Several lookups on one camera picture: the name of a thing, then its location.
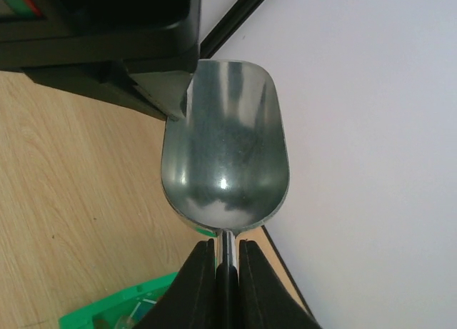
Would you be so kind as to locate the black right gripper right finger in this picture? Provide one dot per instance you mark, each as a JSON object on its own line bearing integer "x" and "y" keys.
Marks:
{"x": 265, "y": 302}

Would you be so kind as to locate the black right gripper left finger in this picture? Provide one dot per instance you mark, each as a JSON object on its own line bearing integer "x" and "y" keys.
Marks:
{"x": 190, "y": 300}

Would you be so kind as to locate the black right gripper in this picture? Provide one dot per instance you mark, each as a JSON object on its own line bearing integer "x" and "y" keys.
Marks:
{"x": 137, "y": 54}

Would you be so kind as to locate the metal scoop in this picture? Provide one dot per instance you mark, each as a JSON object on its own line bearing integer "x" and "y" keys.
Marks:
{"x": 224, "y": 165}

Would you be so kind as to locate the green bin with gummy candies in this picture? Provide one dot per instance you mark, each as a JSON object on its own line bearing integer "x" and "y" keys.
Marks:
{"x": 123, "y": 309}

